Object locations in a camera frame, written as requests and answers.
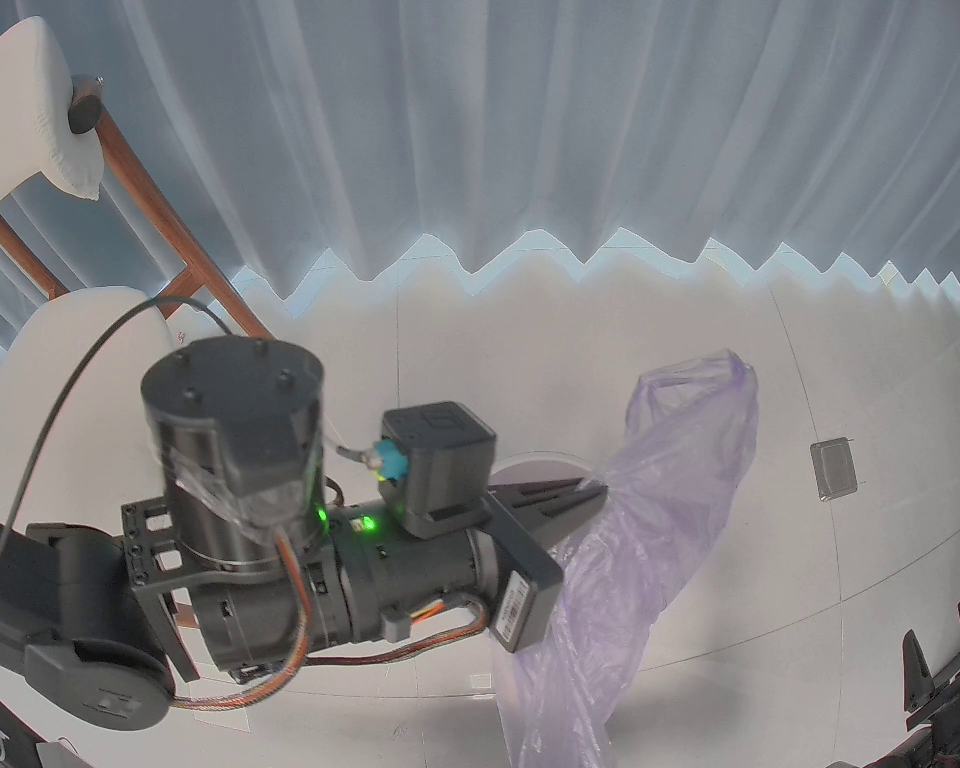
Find wooden chair with white cushions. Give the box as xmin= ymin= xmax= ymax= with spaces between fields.
xmin=0 ymin=15 xmax=277 ymax=541

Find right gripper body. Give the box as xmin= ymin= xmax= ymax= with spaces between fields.
xmin=907 ymin=657 xmax=960 ymax=736

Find purple plastic bag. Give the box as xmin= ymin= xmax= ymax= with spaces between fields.
xmin=495 ymin=346 xmax=760 ymax=768

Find white trash bin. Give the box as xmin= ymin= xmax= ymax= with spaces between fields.
xmin=491 ymin=448 xmax=594 ymax=489

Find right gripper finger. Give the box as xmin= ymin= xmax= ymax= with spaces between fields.
xmin=902 ymin=630 xmax=936 ymax=715

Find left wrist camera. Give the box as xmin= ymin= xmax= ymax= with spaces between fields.
xmin=367 ymin=403 xmax=498 ymax=540

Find pale blue curtain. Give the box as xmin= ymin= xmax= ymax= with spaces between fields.
xmin=0 ymin=0 xmax=960 ymax=350

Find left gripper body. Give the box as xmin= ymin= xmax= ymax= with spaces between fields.
xmin=328 ymin=489 xmax=566 ymax=654

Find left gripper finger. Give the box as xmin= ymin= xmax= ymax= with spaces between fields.
xmin=523 ymin=504 xmax=595 ymax=561
xmin=487 ymin=480 xmax=611 ymax=528

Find black cable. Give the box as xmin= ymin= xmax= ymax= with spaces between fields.
xmin=0 ymin=296 xmax=243 ymax=545

